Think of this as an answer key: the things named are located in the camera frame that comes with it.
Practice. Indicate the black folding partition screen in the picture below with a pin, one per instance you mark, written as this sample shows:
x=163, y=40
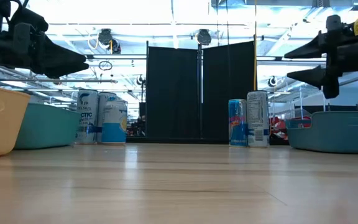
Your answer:
x=172, y=93

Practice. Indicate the dark blue plastic bin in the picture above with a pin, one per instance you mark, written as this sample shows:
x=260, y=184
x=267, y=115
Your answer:
x=334, y=137

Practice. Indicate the white Celsius energy can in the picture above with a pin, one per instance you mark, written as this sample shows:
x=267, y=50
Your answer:
x=87, y=124
x=257, y=118

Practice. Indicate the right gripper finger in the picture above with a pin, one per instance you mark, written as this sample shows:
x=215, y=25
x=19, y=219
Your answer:
x=325, y=77
x=319, y=46

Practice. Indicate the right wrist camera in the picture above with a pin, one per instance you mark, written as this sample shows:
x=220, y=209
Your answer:
x=334, y=22

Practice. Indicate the teal plastic bin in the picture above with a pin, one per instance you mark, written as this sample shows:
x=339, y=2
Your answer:
x=47, y=127

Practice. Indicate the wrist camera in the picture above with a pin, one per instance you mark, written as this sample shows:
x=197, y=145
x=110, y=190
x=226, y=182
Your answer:
x=334, y=22
x=33, y=21

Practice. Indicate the blue silver Red Bull can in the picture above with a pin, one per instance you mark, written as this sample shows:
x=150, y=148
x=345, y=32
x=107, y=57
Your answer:
x=237, y=130

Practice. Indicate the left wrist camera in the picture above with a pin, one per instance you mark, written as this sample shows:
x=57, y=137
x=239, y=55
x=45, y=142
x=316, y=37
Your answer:
x=33, y=21

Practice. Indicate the red frame equipment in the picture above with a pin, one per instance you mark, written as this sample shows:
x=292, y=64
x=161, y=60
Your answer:
x=278, y=127

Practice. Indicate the dark cans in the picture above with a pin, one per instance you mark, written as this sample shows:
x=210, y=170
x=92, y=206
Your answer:
x=101, y=112

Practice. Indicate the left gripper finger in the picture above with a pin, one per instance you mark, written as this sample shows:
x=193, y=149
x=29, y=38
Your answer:
x=61, y=62

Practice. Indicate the grey horizontal metal bar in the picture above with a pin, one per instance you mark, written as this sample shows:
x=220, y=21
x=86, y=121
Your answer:
x=17, y=80

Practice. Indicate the white Spindrift soda can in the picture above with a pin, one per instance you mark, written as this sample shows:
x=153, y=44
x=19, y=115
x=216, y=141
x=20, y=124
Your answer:
x=113, y=130

